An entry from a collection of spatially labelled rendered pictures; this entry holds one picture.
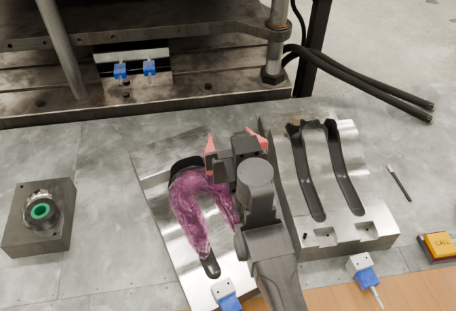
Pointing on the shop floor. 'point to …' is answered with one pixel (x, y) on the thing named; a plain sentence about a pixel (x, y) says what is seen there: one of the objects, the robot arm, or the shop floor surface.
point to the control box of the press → (321, 11)
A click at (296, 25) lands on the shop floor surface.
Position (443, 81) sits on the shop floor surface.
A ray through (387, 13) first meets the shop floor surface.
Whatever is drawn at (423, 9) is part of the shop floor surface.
